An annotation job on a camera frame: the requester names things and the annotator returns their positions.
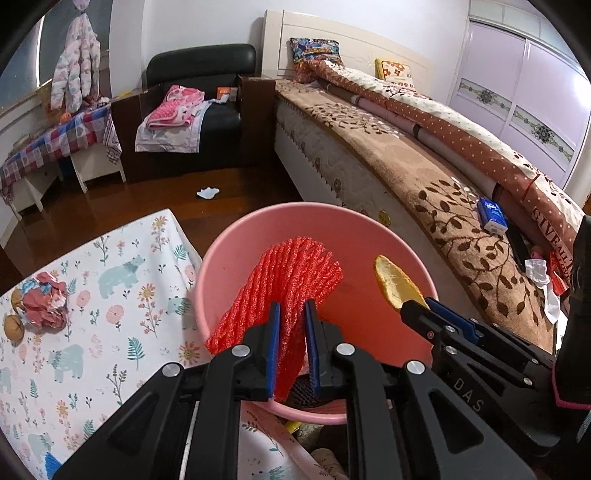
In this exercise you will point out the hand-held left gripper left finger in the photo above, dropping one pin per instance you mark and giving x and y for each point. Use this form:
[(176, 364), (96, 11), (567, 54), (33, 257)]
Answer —
[(273, 353)]

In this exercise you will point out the small brown round fruit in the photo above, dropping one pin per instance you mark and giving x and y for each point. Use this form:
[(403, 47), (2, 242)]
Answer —
[(13, 326)]

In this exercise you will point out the yellow floral pillow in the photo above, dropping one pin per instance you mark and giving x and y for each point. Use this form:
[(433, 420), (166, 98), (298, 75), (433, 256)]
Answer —
[(395, 71)]

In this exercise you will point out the pink white puffer jacket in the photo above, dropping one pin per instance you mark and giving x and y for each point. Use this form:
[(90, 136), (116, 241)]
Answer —
[(74, 64)]

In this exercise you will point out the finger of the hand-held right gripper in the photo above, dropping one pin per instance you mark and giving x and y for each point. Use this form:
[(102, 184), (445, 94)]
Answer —
[(445, 311), (418, 318)]

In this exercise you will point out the small orange box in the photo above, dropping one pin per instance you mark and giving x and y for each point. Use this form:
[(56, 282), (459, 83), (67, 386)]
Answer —
[(226, 93)]

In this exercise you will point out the black mesh net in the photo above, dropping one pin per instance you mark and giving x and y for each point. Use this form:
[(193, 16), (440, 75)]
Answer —
[(300, 395)]

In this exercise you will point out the blue tissue pack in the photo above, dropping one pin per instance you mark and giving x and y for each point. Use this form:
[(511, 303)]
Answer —
[(493, 214)]

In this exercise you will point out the lilac wardrobe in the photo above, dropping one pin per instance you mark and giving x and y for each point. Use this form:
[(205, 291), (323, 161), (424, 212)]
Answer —
[(508, 60)]

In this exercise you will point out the white table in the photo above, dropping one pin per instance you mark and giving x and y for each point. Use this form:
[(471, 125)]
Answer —
[(92, 164)]

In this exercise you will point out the white bed headboard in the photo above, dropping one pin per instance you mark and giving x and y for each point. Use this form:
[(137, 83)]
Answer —
[(360, 41)]

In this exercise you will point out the white crumpled cloth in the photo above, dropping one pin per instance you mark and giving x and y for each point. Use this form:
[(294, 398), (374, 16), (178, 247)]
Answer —
[(540, 272)]

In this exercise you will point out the orange peel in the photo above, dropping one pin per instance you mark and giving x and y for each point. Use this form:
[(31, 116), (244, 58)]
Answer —
[(397, 281)]

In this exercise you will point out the brown leaf-pattern blanket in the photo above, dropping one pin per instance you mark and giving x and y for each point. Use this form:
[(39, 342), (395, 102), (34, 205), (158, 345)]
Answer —
[(415, 184)]

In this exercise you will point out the red foam fruit net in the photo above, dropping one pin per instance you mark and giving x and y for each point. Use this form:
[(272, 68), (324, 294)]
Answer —
[(286, 272)]

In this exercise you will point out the orange polka-dot quilt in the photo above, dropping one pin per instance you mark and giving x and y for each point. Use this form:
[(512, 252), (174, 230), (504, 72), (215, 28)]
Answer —
[(461, 124)]

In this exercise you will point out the white tissue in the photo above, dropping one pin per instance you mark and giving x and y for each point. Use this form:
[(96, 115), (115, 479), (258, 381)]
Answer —
[(207, 191)]

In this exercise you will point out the flat black device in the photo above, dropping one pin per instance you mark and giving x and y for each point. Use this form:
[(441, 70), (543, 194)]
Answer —
[(519, 249)]

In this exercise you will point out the pink plastic bucket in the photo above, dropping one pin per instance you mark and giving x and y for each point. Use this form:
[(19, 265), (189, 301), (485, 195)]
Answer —
[(258, 240)]

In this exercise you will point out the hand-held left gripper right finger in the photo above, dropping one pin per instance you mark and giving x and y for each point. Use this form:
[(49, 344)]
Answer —
[(311, 353)]

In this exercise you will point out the black armchair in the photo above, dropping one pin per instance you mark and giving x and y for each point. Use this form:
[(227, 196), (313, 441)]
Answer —
[(198, 62)]

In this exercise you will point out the plaid covered side table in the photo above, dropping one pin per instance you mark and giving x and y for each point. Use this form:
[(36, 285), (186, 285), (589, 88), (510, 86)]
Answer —
[(60, 136)]

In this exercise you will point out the crumpled red wrapper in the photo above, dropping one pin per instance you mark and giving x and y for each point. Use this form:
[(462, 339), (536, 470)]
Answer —
[(44, 302)]

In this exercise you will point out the colourful patterned pillow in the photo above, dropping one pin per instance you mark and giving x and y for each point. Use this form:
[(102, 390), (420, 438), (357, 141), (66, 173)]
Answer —
[(316, 48)]

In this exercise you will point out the bed with brown blanket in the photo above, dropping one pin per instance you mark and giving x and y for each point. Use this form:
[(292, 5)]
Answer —
[(314, 143)]

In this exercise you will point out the floral tablecloth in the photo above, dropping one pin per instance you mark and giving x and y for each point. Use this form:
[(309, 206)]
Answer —
[(115, 323)]

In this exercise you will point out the pink folded clothing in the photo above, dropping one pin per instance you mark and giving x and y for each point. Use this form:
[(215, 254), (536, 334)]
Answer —
[(175, 108)]

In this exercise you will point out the pale folded cloth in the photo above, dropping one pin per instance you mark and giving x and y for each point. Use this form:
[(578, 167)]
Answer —
[(171, 137)]

